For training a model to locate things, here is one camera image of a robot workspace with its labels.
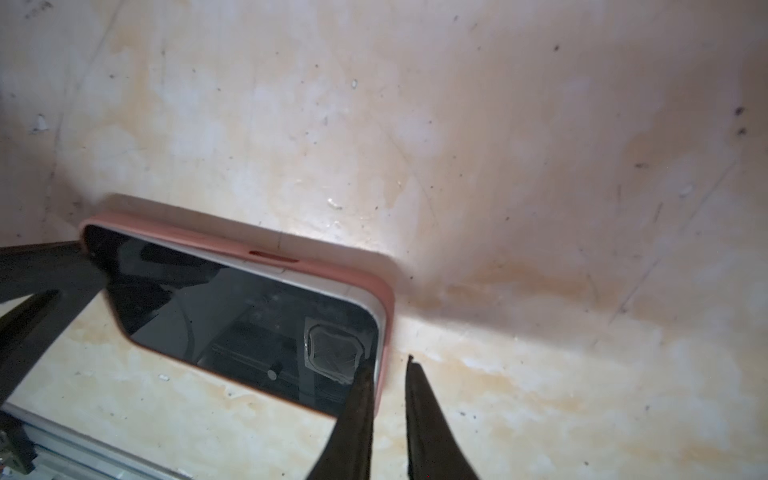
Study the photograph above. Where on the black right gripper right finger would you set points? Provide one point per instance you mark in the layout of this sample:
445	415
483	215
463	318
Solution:
433	452

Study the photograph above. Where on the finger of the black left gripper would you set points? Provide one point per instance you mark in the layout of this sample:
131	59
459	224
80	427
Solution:
29	329
59	266

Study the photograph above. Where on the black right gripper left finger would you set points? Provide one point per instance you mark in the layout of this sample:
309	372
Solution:
348	451

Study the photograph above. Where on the black phone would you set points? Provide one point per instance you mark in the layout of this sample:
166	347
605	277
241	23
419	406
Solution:
240	324

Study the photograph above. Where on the pink phone case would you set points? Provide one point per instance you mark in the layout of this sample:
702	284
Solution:
336	270

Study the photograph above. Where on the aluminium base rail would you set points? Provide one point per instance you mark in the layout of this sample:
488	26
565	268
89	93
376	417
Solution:
59	452

